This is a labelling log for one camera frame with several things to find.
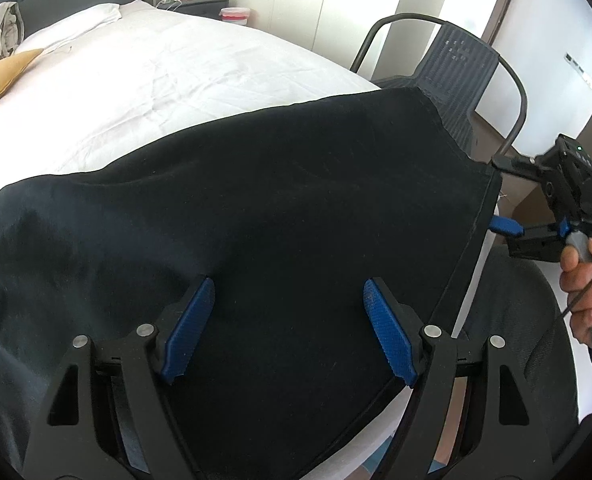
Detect black denim pants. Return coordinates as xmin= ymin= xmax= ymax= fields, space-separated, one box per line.
xmin=0 ymin=89 xmax=501 ymax=479

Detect dark bedside table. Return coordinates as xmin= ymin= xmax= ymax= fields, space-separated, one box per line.
xmin=157 ymin=0 xmax=230 ymax=21

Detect white plastic bucket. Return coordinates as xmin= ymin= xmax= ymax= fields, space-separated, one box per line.
xmin=219 ymin=6 xmax=251 ymax=26

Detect person right hand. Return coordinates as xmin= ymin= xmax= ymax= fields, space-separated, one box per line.
xmin=559 ymin=237 xmax=592 ymax=348

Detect white door brown frame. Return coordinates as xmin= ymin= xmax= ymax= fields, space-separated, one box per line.
xmin=493 ymin=0 xmax=592 ymax=156

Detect dark mesh chair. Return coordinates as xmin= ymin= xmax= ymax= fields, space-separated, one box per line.
xmin=350 ymin=13 xmax=528 ymax=155

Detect light blue plastic stool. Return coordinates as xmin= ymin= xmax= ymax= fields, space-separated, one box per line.
xmin=361 ymin=436 xmax=393 ymax=478

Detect white wardrobe with black handles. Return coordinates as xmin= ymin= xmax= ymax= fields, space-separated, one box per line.
xmin=145 ymin=0 xmax=517 ymax=82

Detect white pillow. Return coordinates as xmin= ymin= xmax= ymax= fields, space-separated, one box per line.
xmin=15 ymin=3 xmax=121 ymax=54

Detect bed with white sheet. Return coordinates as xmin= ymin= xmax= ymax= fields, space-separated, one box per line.
xmin=0 ymin=0 xmax=507 ymax=480

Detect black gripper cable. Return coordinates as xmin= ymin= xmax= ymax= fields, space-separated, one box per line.
xmin=555 ymin=238 xmax=592 ymax=319

